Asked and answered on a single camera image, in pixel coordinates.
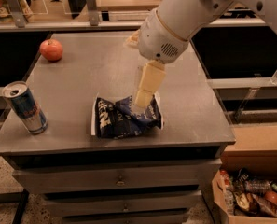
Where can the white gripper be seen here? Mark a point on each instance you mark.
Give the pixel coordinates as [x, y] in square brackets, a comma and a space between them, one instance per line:
[160, 42]

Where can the blue chip bag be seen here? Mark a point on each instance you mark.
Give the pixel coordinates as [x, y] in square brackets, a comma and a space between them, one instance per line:
[117, 120]

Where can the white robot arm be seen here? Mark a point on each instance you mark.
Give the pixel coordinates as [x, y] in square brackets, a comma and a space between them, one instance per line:
[186, 17]

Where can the red bull can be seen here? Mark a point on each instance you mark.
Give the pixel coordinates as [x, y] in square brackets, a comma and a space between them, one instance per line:
[19, 97]

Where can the red apple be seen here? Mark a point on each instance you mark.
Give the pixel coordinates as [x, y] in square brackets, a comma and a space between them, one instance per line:
[51, 49]

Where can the grey drawer cabinet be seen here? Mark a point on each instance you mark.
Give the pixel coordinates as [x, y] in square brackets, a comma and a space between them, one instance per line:
[96, 163]

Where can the cardboard box of snacks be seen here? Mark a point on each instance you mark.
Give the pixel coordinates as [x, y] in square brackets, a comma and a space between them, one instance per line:
[243, 198]

